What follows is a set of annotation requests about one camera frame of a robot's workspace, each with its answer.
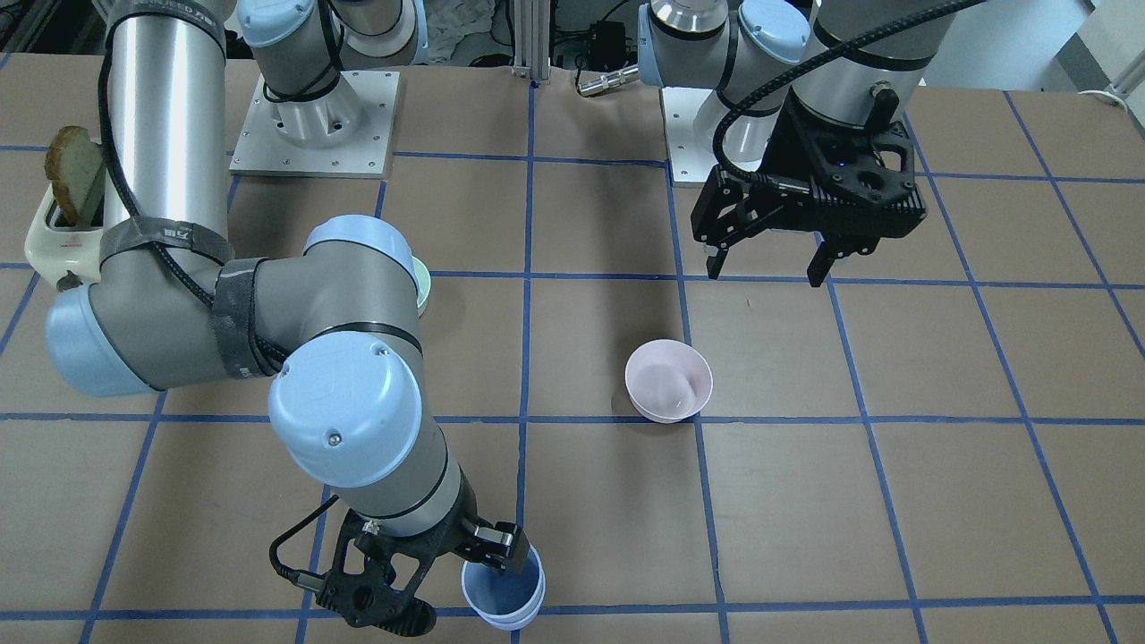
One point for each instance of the blue cup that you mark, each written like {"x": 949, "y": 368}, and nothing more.
{"x": 506, "y": 601}

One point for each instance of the aluminium frame post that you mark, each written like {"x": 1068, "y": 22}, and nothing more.
{"x": 531, "y": 22}

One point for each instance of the cream toaster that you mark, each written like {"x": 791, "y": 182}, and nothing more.
{"x": 65, "y": 256}

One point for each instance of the bread slice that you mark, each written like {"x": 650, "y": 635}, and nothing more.
{"x": 74, "y": 166}

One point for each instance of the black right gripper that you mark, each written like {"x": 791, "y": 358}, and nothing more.
{"x": 450, "y": 538}

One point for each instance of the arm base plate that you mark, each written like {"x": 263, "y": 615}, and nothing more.
{"x": 690, "y": 120}
{"x": 344, "y": 134}

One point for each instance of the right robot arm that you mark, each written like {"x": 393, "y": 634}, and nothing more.
{"x": 336, "y": 329}

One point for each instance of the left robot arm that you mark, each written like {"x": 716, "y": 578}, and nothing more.
{"x": 752, "y": 53}

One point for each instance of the mint green bowl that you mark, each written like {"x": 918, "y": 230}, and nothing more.
{"x": 423, "y": 279}

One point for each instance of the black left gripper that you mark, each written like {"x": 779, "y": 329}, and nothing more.
{"x": 791, "y": 143}

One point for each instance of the pink bowl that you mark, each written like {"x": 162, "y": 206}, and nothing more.
{"x": 668, "y": 381}

